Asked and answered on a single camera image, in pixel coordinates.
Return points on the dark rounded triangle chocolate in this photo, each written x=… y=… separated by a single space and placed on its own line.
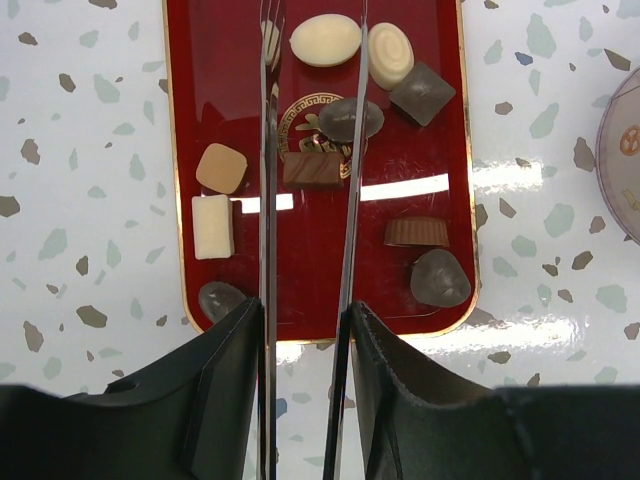
x=438 y=279

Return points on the tan rounded square chocolate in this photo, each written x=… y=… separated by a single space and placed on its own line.
x=221 y=168

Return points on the dark oval chocolate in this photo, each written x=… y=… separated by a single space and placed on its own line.
x=336 y=120

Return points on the brown rectangular chocolate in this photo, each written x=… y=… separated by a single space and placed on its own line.
x=313 y=170

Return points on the metal tweezers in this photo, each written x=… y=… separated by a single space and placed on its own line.
x=272 y=21

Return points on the white rectangular chocolate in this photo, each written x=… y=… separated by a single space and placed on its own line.
x=213 y=227

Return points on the brown cup chocolate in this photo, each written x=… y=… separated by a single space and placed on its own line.
x=416 y=231

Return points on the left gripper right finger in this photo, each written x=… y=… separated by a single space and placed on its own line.
x=419 y=420

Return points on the round metal tin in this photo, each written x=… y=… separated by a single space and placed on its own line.
x=617 y=155

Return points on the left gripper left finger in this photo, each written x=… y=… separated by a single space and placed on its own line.
x=185 y=416

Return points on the dark square chocolate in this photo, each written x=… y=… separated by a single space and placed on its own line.
x=422 y=94

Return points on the red rectangular tray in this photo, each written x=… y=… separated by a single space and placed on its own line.
x=408 y=170

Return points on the white swirl oval chocolate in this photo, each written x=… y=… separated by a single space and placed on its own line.
x=391 y=55

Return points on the dark round chocolate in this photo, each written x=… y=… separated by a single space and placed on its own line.
x=217 y=299

